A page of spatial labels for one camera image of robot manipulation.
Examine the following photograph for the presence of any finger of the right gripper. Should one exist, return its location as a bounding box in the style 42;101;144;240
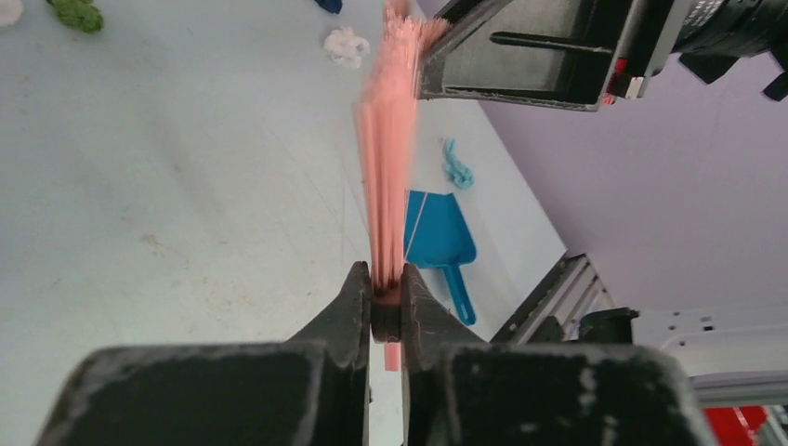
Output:
420;0;677;112

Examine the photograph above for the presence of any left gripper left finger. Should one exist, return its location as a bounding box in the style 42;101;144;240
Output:
37;261;372;445

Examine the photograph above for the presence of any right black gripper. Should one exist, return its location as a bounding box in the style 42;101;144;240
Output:
673;0;787;101

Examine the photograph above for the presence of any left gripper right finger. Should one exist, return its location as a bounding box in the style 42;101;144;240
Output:
401;266;716;445

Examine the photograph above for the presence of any blue plastic dustpan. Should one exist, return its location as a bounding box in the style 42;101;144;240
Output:
404;190;477;326

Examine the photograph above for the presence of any pink hand brush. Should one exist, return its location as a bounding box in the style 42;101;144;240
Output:
354;1;450;372

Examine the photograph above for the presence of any light blue paper scrap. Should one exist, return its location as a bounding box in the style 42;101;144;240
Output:
442;138;475;190

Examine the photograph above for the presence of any white paper scrap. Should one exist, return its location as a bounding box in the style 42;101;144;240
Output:
322;27;371;70
0;0;25;28

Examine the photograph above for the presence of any dark blue paper scrap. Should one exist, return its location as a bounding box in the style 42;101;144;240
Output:
314;0;343;15

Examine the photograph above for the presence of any red box in background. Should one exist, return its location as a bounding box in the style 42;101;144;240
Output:
704;406;768;446

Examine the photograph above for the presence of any green paper scrap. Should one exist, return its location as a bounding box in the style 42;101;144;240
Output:
47;0;104;33

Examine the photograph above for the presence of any aluminium frame rail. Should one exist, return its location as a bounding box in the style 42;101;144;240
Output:
492;255;616;344

